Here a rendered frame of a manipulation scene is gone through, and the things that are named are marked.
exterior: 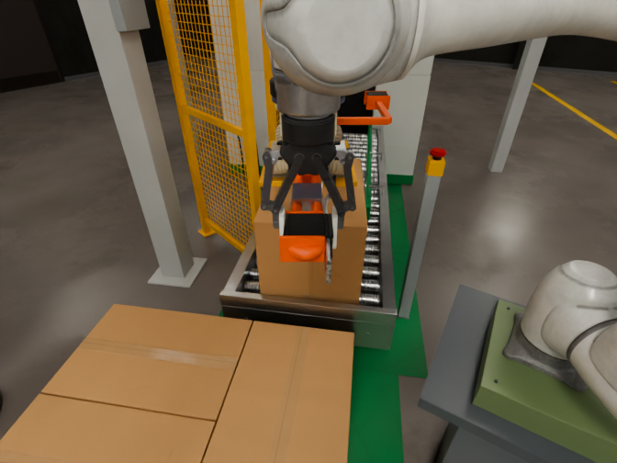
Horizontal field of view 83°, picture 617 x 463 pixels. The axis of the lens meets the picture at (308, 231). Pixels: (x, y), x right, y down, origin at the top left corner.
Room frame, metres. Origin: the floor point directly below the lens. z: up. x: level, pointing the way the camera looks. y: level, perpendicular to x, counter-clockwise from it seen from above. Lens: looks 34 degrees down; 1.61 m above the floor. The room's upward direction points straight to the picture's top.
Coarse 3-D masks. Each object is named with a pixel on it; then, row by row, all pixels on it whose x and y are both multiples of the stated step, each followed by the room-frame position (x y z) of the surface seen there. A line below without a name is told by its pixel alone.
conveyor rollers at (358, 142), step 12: (360, 144) 2.87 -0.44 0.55; (372, 144) 2.92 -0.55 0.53; (360, 156) 2.60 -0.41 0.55; (372, 156) 2.65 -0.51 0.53; (372, 168) 2.39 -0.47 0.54; (372, 180) 2.21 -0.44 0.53; (372, 192) 2.03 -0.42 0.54; (372, 204) 1.86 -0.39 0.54; (372, 216) 1.76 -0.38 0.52; (372, 228) 1.60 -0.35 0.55; (372, 240) 1.50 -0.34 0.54; (372, 252) 1.41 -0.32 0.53; (372, 264) 1.32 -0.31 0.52; (252, 276) 1.22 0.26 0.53; (372, 276) 1.23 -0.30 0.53; (252, 288) 1.13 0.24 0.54; (372, 288) 1.14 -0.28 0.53; (360, 300) 1.06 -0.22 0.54; (372, 300) 1.06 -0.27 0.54
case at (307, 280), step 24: (360, 168) 1.48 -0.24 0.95; (288, 192) 1.25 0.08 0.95; (360, 192) 1.25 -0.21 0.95; (264, 216) 1.07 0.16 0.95; (360, 216) 1.07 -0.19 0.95; (264, 240) 1.03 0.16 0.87; (360, 240) 1.00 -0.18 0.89; (264, 264) 1.03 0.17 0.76; (288, 264) 1.02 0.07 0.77; (312, 264) 1.02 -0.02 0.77; (336, 264) 1.01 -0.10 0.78; (360, 264) 1.00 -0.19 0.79; (264, 288) 1.03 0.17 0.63; (288, 288) 1.02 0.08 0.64; (312, 288) 1.02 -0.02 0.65; (336, 288) 1.01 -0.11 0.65; (360, 288) 1.00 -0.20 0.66
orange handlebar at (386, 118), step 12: (384, 108) 1.24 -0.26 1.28; (348, 120) 1.13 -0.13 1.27; (360, 120) 1.13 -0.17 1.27; (372, 120) 1.13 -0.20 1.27; (384, 120) 1.13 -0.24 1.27; (300, 180) 0.69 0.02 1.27; (312, 180) 0.70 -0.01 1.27; (300, 204) 0.59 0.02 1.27; (312, 204) 0.59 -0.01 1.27; (300, 252) 0.44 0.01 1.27; (312, 252) 0.44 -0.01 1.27
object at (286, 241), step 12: (288, 216) 0.52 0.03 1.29; (300, 216) 0.52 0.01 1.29; (312, 216) 0.52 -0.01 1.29; (288, 228) 0.48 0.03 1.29; (300, 228) 0.48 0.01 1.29; (312, 228) 0.48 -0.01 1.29; (324, 228) 0.49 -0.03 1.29; (288, 240) 0.46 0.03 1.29; (300, 240) 0.46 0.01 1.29; (312, 240) 0.46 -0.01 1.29; (324, 240) 0.46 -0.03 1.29; (288, 252) 0.46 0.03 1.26; (324, 252) 0.46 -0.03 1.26
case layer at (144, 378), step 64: (128, 320) 0.95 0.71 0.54; (192, 320) 0.95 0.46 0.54; (64, 384) 0.67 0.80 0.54; (128, 384) 0.67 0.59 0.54; (192, 384) 0.67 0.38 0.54; (256, 384) 0.67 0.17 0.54; (320, 384) 0.67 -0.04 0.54; (0, 448) 0.48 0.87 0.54; (64, 448) 0.48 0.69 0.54; (128, 448) 0.48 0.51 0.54; (192, 448) 0.48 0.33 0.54; (256, 448) 0.48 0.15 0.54; (320, 448) 0.48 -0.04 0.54
